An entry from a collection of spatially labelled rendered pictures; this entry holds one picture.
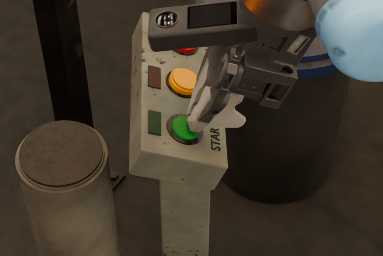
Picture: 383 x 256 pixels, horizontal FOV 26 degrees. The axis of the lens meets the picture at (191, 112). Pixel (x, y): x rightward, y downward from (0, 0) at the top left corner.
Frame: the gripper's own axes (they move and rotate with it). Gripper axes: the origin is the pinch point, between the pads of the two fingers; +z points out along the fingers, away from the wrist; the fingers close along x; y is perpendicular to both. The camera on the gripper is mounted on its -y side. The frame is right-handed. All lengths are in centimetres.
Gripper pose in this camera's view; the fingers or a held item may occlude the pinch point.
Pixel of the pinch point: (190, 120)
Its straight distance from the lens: 98.3
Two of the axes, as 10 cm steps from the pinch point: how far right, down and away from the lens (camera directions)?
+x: -0.3, -7.5, 6.6
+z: -3.4, 6.3, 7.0
